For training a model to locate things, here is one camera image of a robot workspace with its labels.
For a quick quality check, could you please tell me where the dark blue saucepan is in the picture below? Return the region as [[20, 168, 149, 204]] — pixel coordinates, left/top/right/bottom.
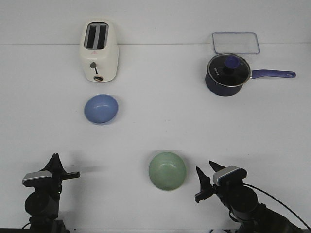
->
[[205, 69, 296, 96]]

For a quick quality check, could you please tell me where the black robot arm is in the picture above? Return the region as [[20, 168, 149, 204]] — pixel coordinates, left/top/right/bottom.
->
[[22, 153, 80, 233], [195, 161, 304, 233]]

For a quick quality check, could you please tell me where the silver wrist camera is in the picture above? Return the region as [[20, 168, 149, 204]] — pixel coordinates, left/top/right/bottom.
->
[[22, 170, 52, 187], [213, 166, 247, 186]]

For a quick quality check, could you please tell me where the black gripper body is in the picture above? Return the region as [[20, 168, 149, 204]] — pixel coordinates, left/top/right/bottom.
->
[[34, 172, 81, 194], [194, 169, 248, 204]]

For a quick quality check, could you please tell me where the glass pot lid blue knob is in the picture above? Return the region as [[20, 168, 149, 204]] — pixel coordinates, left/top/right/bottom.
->
[[207, 53, 251, 87]]

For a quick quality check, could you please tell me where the clear rectangular container lid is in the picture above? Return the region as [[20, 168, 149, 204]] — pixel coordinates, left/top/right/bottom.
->
[[212, 32, 260, 55]]

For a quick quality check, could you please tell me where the green bowl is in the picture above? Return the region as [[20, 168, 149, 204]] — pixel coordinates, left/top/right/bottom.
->
[[148, 151, 187, 191]]

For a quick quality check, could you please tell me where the blue bowl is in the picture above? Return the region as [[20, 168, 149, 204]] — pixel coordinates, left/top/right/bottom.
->
[[84, 94, 119, 124]]

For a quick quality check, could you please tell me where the white two-slot toaster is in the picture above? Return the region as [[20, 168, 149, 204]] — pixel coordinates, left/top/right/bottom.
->
[[79, 19, 119, 83]]

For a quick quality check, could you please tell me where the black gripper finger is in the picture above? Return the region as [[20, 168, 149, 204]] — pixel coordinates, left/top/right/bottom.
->
[[209, 160, 226, 172], [40, 153, 56, 172], [196, 166, 211, 192], [54, 153, 66, 174]]

